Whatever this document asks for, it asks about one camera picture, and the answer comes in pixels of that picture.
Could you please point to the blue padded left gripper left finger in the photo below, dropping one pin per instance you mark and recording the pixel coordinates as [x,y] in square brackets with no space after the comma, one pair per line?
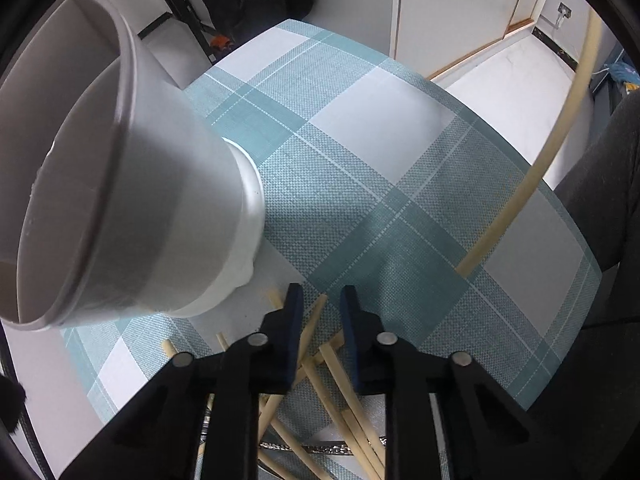
[198,417]

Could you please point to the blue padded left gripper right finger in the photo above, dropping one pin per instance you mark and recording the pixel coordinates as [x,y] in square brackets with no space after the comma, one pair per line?
[444,417]

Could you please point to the grey white utensil holder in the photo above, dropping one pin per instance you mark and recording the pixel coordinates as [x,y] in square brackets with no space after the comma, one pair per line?
[117,199]

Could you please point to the teal plaid placemat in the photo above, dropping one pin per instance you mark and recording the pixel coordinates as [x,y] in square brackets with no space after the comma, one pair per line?
[377,178]

